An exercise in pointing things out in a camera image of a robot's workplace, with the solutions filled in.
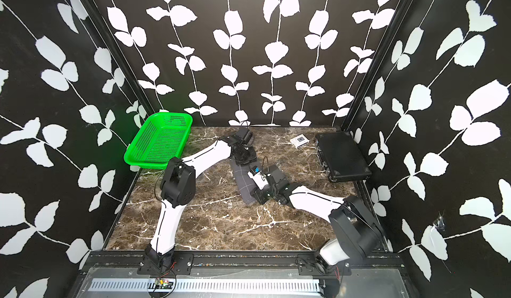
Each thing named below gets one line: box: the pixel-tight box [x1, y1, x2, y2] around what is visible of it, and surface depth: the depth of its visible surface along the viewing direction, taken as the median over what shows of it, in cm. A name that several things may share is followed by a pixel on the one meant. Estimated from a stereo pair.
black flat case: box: [315, 131, 372, 183], surface depth 103 cm
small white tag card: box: [290, 133, 310, 149], surface depth 116 cm
